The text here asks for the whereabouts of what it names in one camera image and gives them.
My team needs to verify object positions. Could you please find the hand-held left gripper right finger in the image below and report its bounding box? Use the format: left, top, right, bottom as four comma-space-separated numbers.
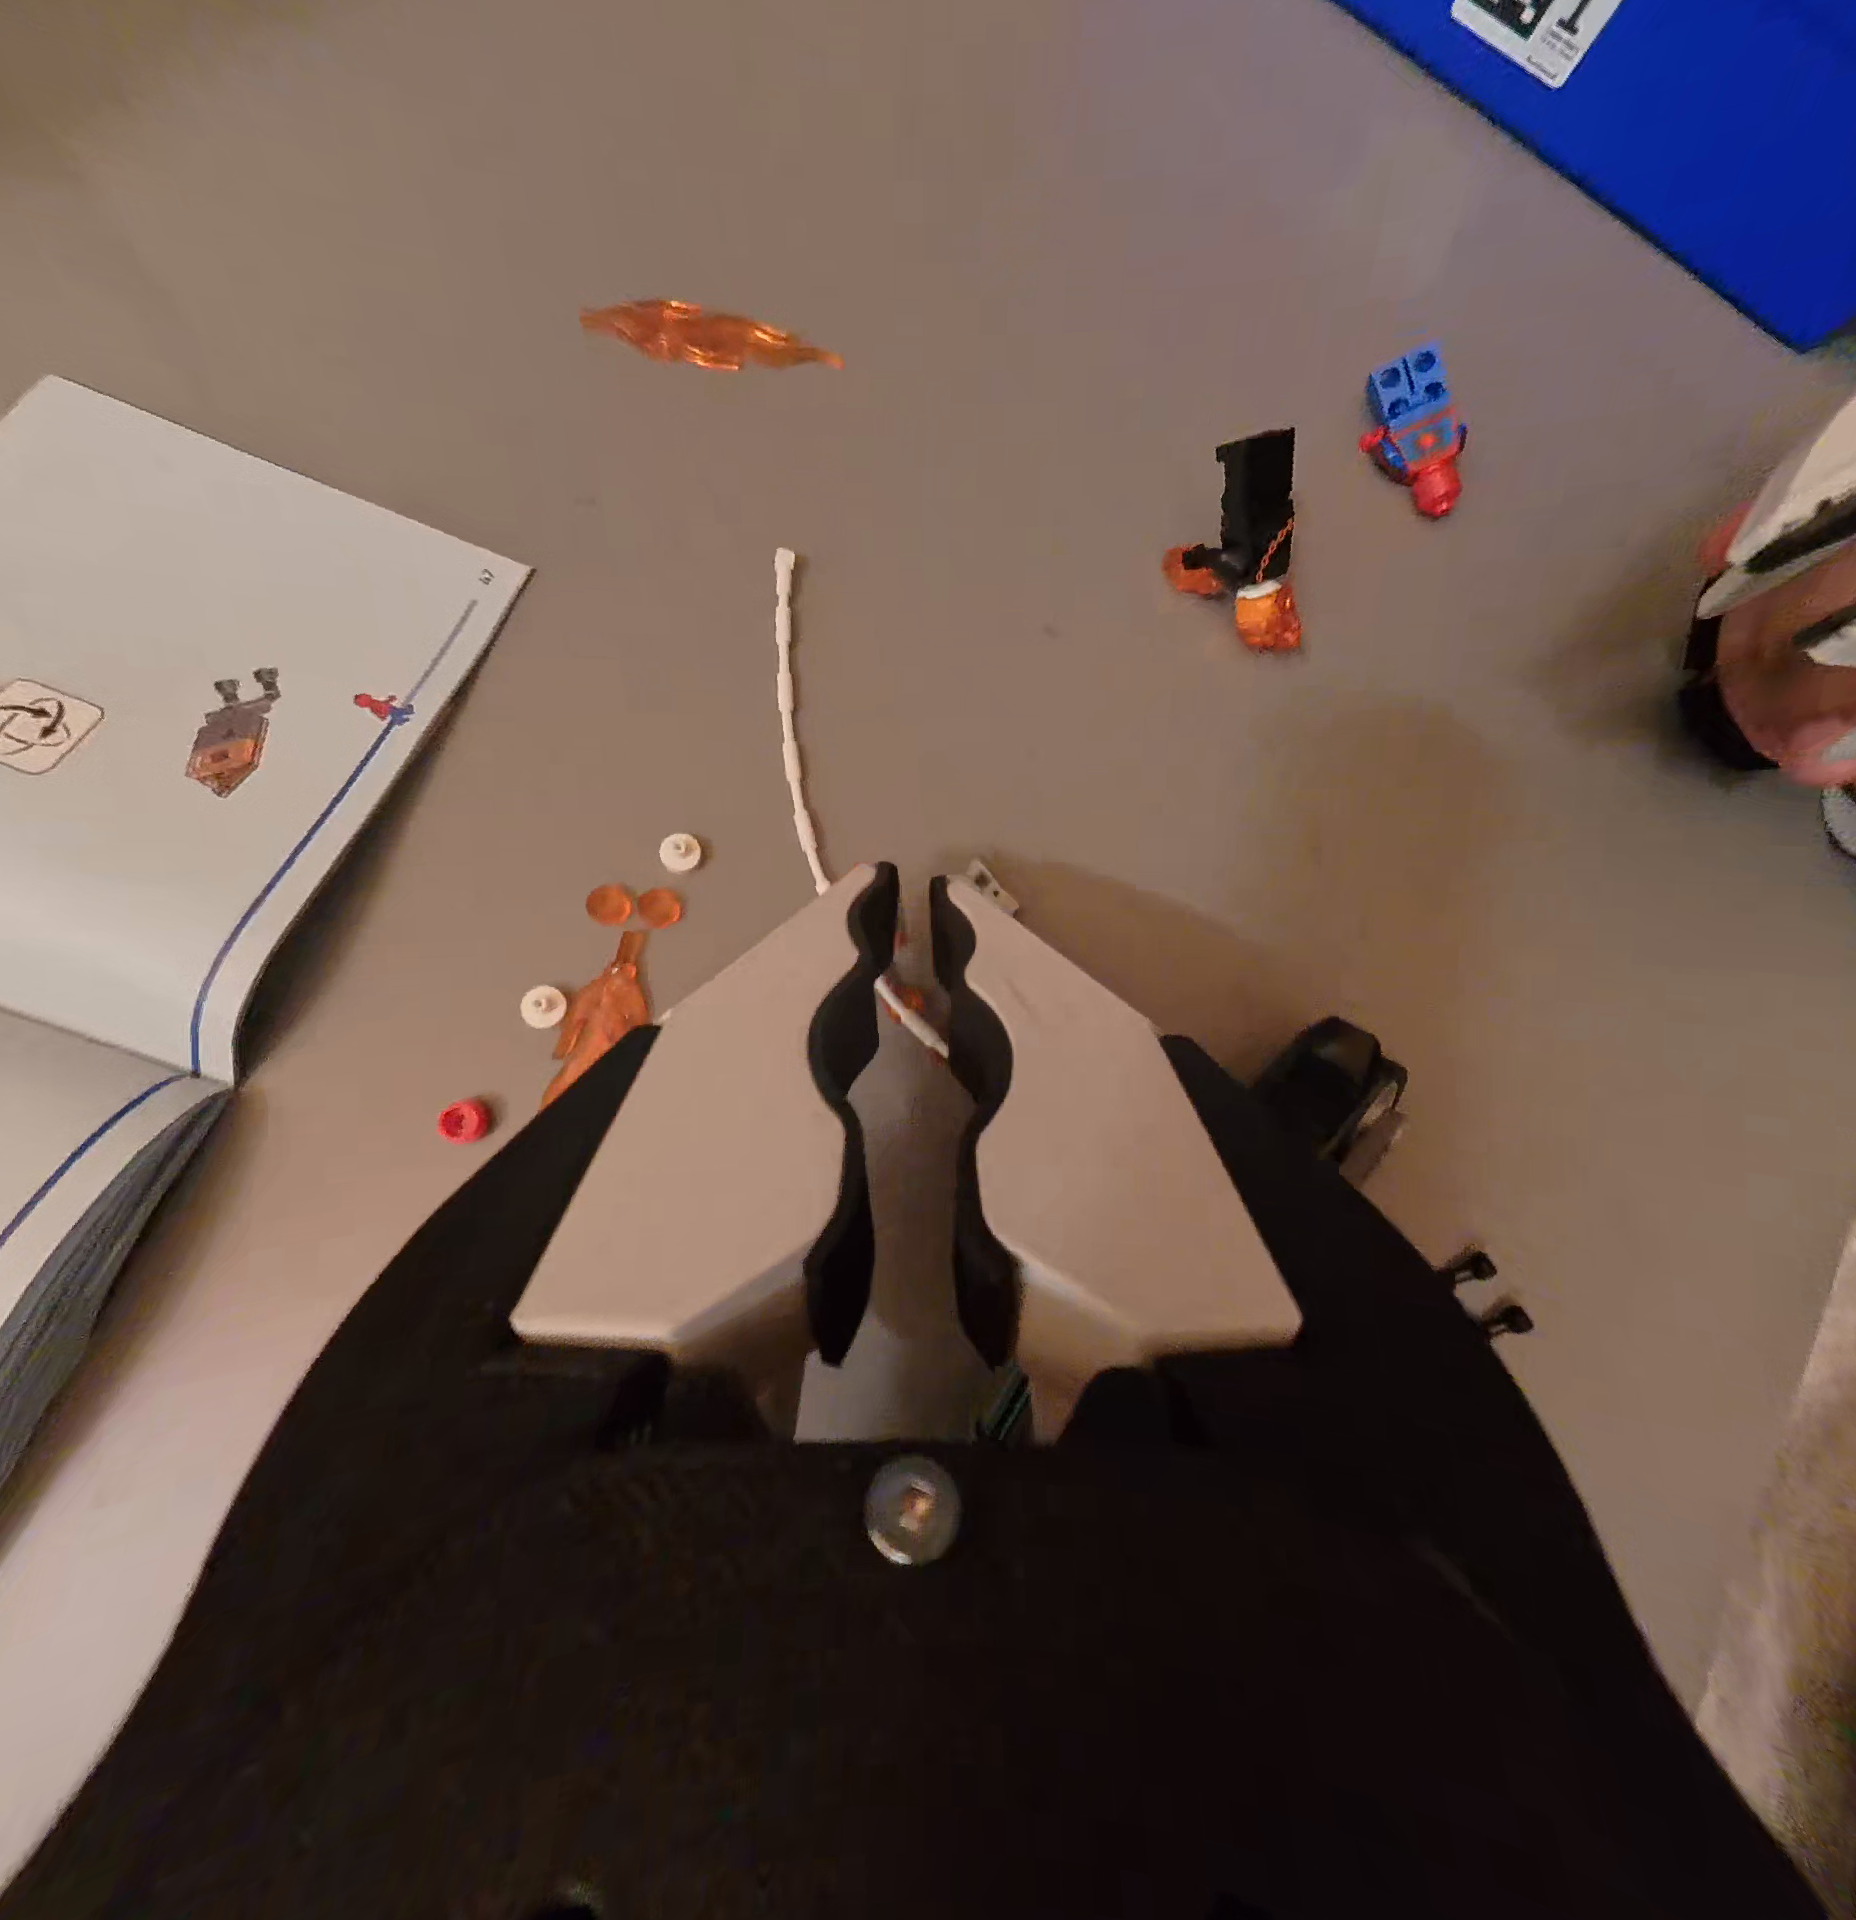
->
930, 870, 1308, 1444

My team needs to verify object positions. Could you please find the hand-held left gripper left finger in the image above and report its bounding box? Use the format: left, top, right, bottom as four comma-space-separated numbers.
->
511, 861, 903, 1444

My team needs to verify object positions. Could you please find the lego instruction booklet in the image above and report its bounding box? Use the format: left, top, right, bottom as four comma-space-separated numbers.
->
0, 377, 535, 1552

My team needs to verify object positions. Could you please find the branched orange lego flame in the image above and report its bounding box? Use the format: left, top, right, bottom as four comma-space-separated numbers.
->
543, 932, 661, 1113

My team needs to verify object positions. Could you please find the black lego motorcycle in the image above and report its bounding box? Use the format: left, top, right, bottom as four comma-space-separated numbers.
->
1251, 1017, 1540, 1342

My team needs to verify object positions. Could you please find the blue red lego figure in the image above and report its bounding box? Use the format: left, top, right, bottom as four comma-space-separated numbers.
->
1358, 345, 1473, 520

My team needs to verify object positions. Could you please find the black flaming lego minifigure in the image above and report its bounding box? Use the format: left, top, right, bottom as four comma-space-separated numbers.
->
1162, 430, 1308, 657

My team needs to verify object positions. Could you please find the narrow orange lego flame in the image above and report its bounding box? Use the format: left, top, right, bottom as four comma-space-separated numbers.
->
581, 299, 847, 377

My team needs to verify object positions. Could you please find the person's right hand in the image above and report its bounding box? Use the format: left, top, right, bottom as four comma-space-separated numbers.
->
1703, 509, 1856, 794

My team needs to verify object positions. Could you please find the tagged blue storage bin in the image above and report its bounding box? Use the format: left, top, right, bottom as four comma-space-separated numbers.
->
1326, 0, 1856, 355

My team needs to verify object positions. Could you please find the white lego chain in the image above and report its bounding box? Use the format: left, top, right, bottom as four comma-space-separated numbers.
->
772, 545, 955, 1061

